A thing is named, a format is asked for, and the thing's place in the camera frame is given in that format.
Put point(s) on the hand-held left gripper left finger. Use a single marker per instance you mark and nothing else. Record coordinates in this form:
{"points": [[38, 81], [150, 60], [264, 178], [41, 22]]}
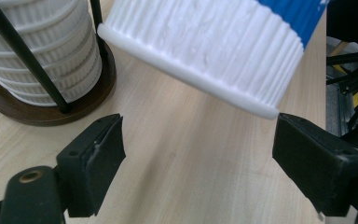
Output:
{"points": [[90, 165]]}

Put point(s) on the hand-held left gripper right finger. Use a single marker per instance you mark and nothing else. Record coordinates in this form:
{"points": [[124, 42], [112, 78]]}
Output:
{"points": [[317, 168]]}

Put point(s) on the dark wooden cup holder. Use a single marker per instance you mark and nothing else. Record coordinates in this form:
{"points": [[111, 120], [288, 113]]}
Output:
{"points": [[84, 105]]}

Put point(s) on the stack of white paper cups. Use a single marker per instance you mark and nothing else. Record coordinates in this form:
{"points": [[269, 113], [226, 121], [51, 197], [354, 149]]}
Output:
{"points": [[52, 40]]}

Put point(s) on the blue banded white cup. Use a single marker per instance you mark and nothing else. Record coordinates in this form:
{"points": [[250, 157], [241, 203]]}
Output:
{"points": [[217, 49]]}

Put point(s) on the yellow tape strip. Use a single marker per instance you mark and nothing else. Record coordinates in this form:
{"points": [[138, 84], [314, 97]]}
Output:
{"points": [[357, 99]]}

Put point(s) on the black metal stand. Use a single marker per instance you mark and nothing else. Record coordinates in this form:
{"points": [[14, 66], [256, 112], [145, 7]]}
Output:
{"points": [[354, 77]]}

